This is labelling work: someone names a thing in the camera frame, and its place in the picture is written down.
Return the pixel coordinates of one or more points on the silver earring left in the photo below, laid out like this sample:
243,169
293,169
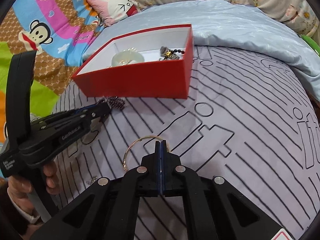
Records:
92,179

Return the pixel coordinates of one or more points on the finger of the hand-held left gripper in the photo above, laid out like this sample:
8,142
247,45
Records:
97,118
75,113

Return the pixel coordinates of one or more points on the silver wristwatch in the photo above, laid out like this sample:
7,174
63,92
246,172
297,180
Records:
164,50

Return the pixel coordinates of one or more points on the person's left hand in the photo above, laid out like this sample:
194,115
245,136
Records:
51,180

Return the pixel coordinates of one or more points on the person's left forearm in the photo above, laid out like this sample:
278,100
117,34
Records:
12,220

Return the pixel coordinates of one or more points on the pale green jade bangle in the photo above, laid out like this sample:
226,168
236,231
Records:
116,57

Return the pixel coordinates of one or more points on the green object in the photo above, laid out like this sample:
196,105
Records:
312,42

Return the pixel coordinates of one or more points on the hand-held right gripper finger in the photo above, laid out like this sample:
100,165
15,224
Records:
157,160
163,160

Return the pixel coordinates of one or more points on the rose gold bangle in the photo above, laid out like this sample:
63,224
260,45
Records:
126,154

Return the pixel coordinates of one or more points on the red cardboard box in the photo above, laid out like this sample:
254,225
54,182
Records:
137,82

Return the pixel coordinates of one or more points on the colourful cartoon monkey quilt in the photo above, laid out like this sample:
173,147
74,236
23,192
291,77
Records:
50,12

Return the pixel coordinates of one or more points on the light blue blanket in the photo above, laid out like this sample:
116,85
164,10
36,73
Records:
237,25

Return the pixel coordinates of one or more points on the pink rabbit pillow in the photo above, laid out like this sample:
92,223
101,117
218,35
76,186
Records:
112,5

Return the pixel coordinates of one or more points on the grey striped bedsheet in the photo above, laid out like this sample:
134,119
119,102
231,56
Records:
237,130

